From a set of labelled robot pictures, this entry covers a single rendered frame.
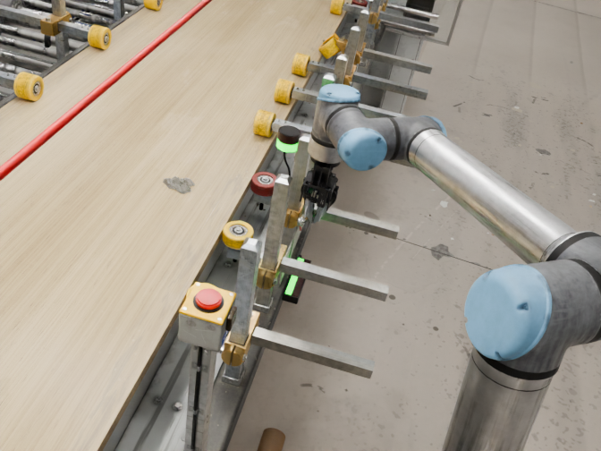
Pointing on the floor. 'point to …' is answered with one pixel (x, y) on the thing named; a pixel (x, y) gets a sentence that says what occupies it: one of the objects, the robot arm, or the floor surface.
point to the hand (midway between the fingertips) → (314, 216)
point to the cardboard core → (271, 440)
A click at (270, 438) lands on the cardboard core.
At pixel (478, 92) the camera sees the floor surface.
